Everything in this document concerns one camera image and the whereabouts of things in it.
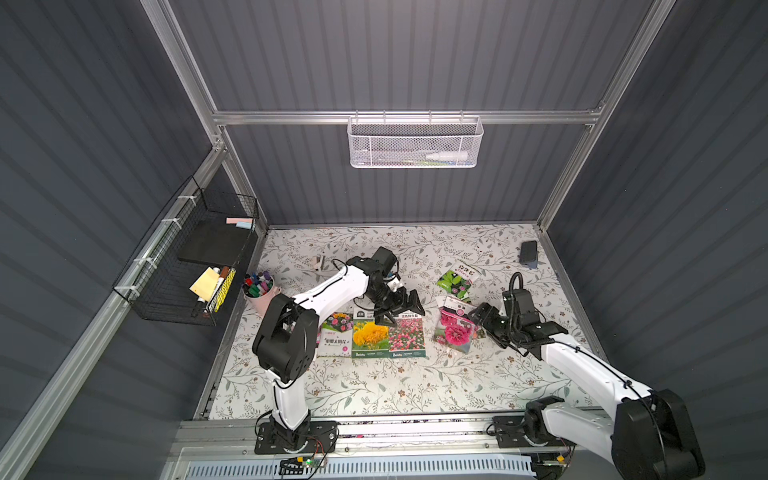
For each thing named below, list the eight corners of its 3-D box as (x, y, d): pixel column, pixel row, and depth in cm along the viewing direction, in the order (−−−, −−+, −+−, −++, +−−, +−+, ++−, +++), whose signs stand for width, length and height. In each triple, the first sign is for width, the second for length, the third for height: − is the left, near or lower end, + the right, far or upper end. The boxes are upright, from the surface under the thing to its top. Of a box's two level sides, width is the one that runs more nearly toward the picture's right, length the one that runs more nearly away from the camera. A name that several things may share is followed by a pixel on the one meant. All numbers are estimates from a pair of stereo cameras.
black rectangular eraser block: (519, 265, 111) (523, 257, 107) (519, 245, 117) (523, 238, 113) (533, 268, 110) (537, 261, 106) (533, 248, 116) (537, 241, 112)
